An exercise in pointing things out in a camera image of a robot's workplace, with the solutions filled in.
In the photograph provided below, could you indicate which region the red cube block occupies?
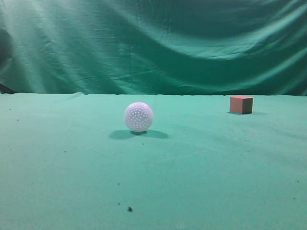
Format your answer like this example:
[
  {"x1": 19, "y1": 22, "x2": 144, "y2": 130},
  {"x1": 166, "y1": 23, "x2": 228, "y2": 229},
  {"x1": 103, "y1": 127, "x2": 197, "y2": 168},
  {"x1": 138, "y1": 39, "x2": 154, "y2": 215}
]
[{"x1": 230, "y1": 95, "x2": 254, "y2": 114}]

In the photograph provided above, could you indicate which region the white dimpled ball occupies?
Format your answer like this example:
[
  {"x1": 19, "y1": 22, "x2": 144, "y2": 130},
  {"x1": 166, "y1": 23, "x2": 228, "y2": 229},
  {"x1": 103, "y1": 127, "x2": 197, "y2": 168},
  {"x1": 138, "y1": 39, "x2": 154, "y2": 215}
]
[{"x1": 124, "y1": 102, "x2": 154, "y2": 132}]

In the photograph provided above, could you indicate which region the green backdrop cloth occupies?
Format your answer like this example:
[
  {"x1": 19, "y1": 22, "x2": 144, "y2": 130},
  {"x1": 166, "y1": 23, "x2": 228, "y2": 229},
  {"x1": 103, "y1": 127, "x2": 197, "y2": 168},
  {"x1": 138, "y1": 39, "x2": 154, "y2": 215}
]
[{"x1": 0, "y1": 0, "x2": 307, "y2": 95}]

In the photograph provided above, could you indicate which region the green table cloth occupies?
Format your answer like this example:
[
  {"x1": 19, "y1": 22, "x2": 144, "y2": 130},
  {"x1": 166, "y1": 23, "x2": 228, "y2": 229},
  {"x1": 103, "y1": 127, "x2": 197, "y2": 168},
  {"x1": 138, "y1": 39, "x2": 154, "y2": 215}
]
[{"x1": 0, "y1": 93, "x2": 307, "y2": 230}]

